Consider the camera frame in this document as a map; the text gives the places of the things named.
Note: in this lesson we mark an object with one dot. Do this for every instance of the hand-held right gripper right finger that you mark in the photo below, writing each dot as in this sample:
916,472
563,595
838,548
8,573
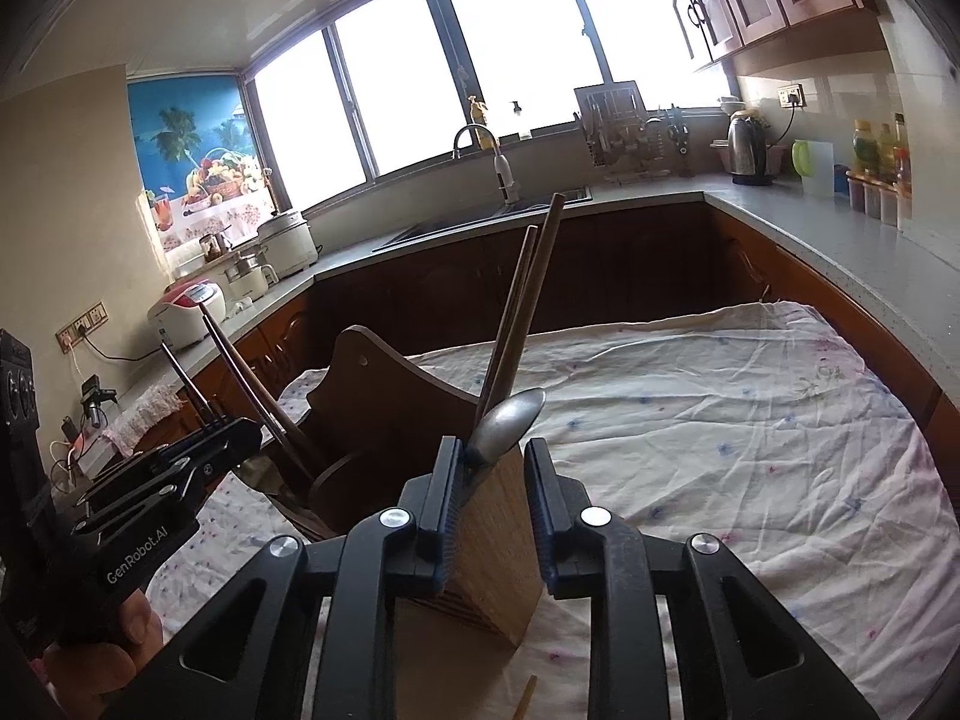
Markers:
536,510

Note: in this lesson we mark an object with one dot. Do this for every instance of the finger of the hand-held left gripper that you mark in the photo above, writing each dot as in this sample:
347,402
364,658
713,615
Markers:
225,442

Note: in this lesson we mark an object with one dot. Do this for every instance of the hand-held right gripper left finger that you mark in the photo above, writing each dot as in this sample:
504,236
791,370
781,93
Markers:
450,510

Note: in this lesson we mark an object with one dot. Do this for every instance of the wooden utensil holder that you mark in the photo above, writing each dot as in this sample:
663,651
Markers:
487,562

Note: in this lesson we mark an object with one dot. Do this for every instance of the wooden chopstick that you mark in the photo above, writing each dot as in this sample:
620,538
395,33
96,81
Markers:
536,277
525,697
517,292
240,375

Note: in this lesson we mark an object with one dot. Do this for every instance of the thin metal chopstick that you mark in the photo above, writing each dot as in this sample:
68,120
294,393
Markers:
187,382

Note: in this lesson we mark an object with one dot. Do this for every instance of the metal spoon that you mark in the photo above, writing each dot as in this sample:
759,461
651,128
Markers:
506,420

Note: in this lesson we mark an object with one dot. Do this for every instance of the person's left hand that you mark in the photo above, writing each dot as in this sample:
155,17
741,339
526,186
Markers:
112,667

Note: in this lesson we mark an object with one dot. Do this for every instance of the lace cloth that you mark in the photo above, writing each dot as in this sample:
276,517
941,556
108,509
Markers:
142,416

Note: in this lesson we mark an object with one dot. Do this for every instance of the small black device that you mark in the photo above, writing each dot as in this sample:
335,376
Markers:
96,397

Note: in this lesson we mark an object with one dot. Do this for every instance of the red white rice cooker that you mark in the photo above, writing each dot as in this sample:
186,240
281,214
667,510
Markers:
187,307

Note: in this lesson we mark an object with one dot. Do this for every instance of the small white appliance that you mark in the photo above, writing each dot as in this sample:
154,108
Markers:
251,277

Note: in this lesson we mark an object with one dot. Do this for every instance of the white dotted tablecloth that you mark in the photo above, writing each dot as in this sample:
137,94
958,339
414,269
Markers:
712,427

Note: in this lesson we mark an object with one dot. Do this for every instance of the white rice cooker pot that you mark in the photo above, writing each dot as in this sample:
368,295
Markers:
289,240

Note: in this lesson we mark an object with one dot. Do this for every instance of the wooden base cabinet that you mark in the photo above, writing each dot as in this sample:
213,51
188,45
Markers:
637,262

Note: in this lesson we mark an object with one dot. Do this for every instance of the kitchen sink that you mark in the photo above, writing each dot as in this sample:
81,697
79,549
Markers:
450,229

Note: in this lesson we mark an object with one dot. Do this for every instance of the tropical printed window blind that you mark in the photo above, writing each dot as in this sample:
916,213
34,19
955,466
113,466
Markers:
187,135

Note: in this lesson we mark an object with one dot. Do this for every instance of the chrome faucet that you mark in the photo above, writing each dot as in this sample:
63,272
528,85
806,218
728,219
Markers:
504,172

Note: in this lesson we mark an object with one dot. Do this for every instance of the metal dish rack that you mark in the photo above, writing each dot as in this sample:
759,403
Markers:
622,142

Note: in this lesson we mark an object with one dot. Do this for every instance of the grey kitchen counter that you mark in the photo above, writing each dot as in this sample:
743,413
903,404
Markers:
825,232

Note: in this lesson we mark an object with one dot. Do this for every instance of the steel electric kettle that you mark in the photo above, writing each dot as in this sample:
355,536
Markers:
750,150

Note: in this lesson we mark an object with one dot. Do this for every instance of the green plastic lid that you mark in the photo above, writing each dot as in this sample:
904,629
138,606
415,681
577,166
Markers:
799,157

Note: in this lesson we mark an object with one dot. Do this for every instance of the white cutting board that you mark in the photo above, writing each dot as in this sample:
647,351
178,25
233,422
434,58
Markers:
821,169

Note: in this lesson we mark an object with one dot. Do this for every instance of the white spice jar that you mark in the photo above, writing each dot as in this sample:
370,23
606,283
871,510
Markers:
855,195
872,200
889,206

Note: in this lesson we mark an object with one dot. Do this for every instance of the kitchen window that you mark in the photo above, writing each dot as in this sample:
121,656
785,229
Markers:
487,52

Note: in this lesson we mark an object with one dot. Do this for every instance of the yellow green bottle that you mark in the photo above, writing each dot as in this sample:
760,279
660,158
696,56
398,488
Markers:
865,146

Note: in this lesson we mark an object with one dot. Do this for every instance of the clear oil bottle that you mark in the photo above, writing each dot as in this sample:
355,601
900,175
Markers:
886,154

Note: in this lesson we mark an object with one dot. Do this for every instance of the red capped sauce bottle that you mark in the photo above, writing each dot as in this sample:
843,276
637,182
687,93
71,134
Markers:
902,154

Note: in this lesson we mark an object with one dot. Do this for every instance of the wall power outlet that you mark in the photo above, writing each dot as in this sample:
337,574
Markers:
82,324
793,95

